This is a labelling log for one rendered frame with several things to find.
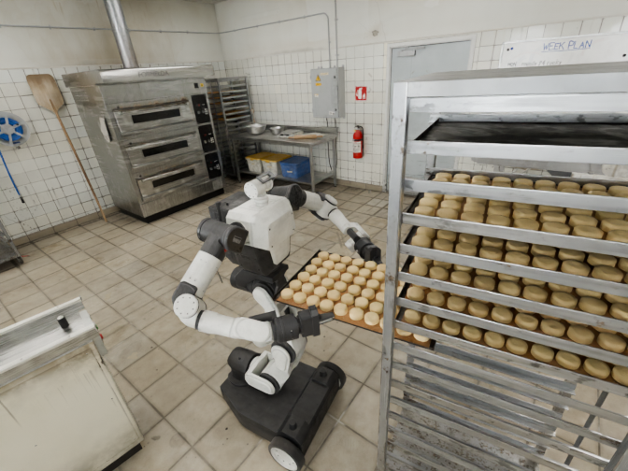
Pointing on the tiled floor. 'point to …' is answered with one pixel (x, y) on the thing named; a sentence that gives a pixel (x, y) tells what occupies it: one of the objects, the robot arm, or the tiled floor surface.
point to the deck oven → (151, 136)
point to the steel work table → (292, 145)
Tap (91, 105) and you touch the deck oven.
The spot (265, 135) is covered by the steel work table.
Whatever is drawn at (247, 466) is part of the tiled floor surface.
